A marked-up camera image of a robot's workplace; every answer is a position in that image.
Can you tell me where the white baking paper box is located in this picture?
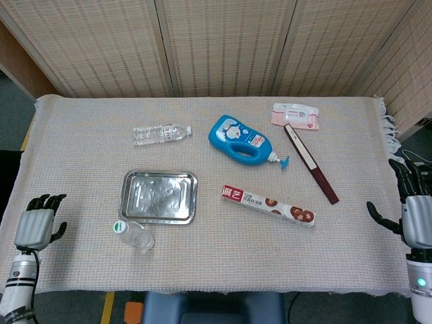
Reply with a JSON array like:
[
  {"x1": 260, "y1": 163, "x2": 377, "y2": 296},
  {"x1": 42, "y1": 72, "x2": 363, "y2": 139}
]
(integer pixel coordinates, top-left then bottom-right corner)
[{"x1": 221, "y1": 184, "x2": 317, "y2": 229}]

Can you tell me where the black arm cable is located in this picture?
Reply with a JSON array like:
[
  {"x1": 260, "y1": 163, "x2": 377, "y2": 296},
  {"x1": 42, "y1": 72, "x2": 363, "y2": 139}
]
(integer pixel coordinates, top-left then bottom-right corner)
[{"x1": 18, "y1": 248, "x2": 41, "y2": 324}]

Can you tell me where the small clear jar green lid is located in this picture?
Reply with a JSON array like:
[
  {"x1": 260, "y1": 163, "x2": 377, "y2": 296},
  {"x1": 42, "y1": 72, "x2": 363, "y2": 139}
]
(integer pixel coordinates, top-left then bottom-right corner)
[{"x1": 112, "y1": 219, "x2": 155, "y2": 252}]

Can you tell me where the woven folding screen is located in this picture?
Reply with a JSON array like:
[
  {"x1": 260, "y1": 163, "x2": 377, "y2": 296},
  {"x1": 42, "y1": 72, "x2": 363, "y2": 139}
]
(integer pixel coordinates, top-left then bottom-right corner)
[{"x1": 0, "y1": 0, "x2": 432, "y2": 136}]

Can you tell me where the long dark red box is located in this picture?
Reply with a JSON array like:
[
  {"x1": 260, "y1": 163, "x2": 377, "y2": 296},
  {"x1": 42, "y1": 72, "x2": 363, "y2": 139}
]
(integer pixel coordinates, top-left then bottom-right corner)
[{"x1": 282, "y1": 123, "x2": 340, "y2": 205}]

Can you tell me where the orange floor object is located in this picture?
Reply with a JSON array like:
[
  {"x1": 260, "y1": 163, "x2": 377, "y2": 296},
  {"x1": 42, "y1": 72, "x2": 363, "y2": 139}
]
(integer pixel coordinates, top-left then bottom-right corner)
[{"x1": 124, "y1": 301, "x2": 144, "y2": 324}]

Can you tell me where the pink wet wipes pack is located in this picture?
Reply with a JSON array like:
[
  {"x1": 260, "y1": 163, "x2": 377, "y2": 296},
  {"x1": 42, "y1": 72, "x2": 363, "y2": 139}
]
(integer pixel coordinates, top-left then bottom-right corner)
[{"x1": 271, "y1": 102, "x2": 320, "y2": 131}]

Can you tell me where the blue pump detergent bottle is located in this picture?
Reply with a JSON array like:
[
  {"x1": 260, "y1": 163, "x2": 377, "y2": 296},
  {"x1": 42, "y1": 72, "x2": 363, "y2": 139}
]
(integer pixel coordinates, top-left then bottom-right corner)
[{"x1": 207, "y1": 114, "x2": 291, "y2": 170}]

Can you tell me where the beige woven tablecloth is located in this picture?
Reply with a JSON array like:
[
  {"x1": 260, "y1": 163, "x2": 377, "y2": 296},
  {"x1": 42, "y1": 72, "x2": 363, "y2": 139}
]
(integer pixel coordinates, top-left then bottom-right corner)
[{"x1": 0, "y1": 94, "x2": 414, "y2": 298}]

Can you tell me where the clear bottle red label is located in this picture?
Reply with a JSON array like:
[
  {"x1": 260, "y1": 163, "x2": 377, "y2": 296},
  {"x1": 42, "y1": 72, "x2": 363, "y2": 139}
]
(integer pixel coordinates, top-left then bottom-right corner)
[{"x1": 132, "y1": 124, "x2": 193, "y2": 146}]

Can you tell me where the white cable bundle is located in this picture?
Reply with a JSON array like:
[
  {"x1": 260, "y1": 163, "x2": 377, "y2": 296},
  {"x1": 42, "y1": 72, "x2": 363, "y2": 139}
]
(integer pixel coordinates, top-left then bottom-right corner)
[{"x1": 400, "y1": 148, "x2": 432, "y2": 170}]

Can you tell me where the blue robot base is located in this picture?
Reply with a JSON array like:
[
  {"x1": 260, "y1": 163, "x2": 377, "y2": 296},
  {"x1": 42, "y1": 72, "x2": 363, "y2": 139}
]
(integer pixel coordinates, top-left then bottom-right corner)
[{"x1": 143, "y1": 290, "x2": 286, "y2": 324}]

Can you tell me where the right black grey robot hand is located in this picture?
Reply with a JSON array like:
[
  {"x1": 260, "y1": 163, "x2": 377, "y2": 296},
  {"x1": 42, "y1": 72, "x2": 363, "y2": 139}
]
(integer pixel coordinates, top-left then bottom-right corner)
[{"x1": 366, "y1": 158, "x2": 432, "y2": 251}]

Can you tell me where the stainless steel rectangular tray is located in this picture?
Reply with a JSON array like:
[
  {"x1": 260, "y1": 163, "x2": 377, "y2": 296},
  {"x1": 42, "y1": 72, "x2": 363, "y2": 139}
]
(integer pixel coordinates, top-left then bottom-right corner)
[{"x1": 117, "y1": 169, "x2": 199, "y2": 226}]

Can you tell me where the left black grey robot hand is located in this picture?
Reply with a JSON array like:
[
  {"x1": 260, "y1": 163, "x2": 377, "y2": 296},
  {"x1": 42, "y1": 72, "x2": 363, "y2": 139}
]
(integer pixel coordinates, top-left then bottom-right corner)
[{"x1": 13, "y1": 193, "x2": 68, "y2": 252}]

